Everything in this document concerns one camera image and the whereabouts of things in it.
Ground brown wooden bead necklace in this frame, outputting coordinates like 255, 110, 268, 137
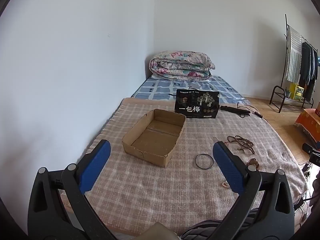
227, 135, 256, 155

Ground dark blue bangle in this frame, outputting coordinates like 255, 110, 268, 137
195, 153, 214, 170

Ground pink plaid blanket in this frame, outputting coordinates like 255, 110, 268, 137
86, 98, 308, 236

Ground orange cloth covered box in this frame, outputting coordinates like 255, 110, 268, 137
295, 108, 320, 142

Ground black folded selfie stick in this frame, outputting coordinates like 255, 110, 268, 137
220, 106, 250, 118

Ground open cardboard box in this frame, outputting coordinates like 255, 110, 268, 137
122, 109, 186, 168

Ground yellow box on rack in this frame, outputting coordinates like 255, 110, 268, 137
289, 83, 304, 101

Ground black clothes rack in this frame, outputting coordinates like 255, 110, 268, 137
269, 21, 319, 113

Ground black snack bag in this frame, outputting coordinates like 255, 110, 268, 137
175, 89, 220, 118

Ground dark hanging clothes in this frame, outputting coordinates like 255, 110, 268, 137
299, 42, 318, 101

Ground striped hanging towel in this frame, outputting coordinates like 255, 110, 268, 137
286, 26, 303, 84

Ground folded floral quilt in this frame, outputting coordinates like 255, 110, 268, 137
149, 50, 215, 81

